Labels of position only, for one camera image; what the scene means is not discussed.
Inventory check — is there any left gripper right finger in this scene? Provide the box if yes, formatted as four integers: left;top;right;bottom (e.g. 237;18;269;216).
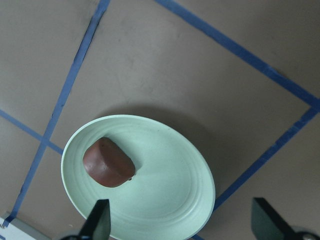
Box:
251;197;303;240

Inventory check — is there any brown bun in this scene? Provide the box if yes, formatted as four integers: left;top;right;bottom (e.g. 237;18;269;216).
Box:
82;137;136;188

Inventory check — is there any green round plate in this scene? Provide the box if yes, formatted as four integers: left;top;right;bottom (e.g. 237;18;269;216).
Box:
61;114;216;240

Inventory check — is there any brown paper table mat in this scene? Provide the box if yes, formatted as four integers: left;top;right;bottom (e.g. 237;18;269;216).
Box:
0;0;320;240

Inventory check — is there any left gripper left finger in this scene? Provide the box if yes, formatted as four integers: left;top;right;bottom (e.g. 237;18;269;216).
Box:
78;199;111;240

